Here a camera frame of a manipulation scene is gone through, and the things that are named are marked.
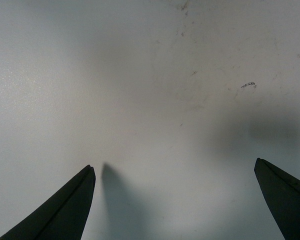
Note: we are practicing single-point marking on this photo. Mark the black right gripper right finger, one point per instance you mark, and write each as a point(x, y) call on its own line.
point(281, 192)

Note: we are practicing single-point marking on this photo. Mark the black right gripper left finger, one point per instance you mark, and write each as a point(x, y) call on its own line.
point(63, 216)

